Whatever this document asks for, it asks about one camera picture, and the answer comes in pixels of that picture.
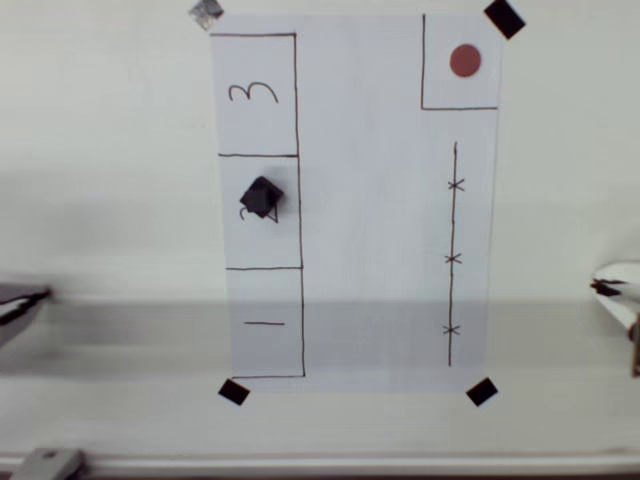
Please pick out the red round sticker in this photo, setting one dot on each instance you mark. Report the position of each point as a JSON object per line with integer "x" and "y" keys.
{"x": 465, "y": 61}

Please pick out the dark grey blurred object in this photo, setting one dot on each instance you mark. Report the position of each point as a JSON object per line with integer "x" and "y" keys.
{"x": 20, "y": 310}

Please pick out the aluminium rail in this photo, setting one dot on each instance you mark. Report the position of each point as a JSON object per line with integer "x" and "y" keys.
{"x": 350, "y": 467}

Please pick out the white paper sheet with drawn boxes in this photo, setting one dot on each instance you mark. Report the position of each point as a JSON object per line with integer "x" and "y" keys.
{"x": 375, "y": 200}

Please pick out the grey tape piece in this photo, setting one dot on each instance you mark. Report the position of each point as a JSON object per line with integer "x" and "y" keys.
{"x": 206, "y": 14}

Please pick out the grey metal bracket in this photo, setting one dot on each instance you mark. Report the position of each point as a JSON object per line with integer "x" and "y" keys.
{"x": 50, "y": 462}

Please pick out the black cube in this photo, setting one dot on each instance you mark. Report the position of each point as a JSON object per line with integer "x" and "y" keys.
{"x": 261, "y": 197}

